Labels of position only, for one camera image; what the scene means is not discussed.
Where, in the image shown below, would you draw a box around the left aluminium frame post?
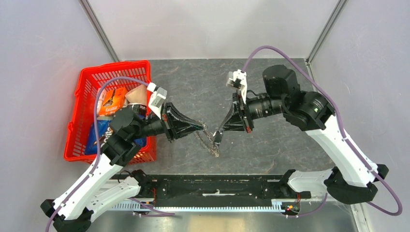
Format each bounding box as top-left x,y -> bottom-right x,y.
79,0 -> 120,62

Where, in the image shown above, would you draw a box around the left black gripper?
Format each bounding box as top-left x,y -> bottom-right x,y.
130,101 -> 204,143

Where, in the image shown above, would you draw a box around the aluminium frame post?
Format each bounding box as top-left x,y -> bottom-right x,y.
306,0 -> 348,65
79,0 -> 120,62

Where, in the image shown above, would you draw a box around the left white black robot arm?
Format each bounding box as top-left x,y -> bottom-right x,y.
41,102 -> 204,232

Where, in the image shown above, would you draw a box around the small black key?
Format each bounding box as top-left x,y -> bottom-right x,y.
213,131 -> 222,145

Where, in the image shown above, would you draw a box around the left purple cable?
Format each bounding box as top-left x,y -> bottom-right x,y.
44,76 -> 176,232

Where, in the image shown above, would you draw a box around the red plastic basket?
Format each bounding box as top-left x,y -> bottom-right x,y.
63,60 -> 151,164

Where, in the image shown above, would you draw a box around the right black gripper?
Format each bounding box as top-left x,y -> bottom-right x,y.
219,88 -> 287,132

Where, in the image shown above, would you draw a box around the pink white small packet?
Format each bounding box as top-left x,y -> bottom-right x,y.
94,93 -> 105,115

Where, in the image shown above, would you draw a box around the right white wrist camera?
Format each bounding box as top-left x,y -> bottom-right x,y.
226,70 -> 248,104

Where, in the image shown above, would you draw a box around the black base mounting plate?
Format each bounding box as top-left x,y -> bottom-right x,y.
136,174 -> 312,207

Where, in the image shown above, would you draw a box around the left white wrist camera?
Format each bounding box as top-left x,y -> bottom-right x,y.
147,82 -> 167,118

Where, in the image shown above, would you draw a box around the orange snack box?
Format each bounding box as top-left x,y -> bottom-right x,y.
98,87 -> 128,116

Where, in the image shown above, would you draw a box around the blue Doritos chip bag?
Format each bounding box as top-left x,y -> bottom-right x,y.
84,119 -> 148,156

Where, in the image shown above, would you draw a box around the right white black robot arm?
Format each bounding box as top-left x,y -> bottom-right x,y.
213,65 -> 389,204

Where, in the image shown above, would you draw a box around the white slotted cable duct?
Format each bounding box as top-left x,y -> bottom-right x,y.
108,200 -> 286,213

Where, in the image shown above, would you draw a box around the large ring of keyrings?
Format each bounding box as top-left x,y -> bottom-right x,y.
193,126 -> 221,158

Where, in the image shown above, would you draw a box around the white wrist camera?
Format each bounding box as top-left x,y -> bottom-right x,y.
147,82 -> 167,118
226,70 -> 248,104

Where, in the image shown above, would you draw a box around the right aluminium frame post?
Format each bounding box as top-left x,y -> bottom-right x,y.
306,0 -> 348,65

